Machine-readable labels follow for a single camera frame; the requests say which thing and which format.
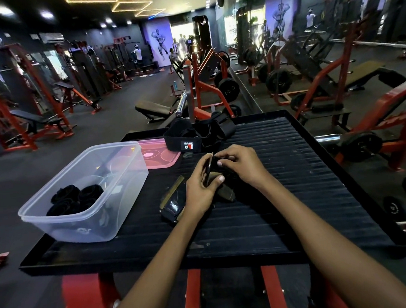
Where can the black ribbed platform tray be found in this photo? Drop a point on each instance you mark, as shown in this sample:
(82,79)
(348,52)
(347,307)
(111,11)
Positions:
(295,187)

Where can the black weight stack machine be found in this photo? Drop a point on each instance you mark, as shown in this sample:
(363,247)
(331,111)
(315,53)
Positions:
(86,71)

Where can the person's left forearm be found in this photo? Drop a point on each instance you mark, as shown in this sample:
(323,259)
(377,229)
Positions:
(152,277)

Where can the person's right forearm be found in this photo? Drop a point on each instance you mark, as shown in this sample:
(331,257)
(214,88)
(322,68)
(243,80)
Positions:
(334,247)

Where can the person's right hand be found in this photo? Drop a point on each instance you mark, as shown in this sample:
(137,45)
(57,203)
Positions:
(247,166)

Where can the purple bodybuilder wall mural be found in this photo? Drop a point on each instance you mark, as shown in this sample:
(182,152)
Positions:
(158,40)

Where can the pink plastic lid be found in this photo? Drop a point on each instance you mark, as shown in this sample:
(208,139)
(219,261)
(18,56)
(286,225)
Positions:
(161,153)

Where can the black weight plate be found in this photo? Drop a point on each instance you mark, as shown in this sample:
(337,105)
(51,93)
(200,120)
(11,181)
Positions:
(229,89)

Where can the yellow led ceiling light frames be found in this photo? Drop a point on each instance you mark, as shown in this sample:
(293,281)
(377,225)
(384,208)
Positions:
(132,5)

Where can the person's left hand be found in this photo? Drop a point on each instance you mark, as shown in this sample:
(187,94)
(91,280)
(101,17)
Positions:
(199,194)

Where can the white air conditioner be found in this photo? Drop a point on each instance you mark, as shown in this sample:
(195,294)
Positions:
(52,37)

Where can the black low bench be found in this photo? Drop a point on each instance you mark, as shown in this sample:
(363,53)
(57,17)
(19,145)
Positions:
(153,108)

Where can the red power rack with bench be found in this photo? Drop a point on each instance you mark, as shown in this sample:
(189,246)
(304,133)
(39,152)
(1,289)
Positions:
(30,119)

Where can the large wall mirror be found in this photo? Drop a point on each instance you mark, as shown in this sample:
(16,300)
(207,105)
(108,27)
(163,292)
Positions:
(373,60)

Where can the chrome barbell sleeve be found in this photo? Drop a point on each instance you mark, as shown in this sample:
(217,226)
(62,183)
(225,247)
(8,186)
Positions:
(181,105)

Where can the red incline bench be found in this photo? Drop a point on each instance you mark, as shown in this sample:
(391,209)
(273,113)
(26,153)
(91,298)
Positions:
(63,85)

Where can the red plate-loaded machine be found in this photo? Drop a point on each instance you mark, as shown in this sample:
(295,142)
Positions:
(195,86)

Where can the clear plastic container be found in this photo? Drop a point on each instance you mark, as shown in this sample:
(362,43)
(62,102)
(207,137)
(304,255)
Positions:
(90,229)

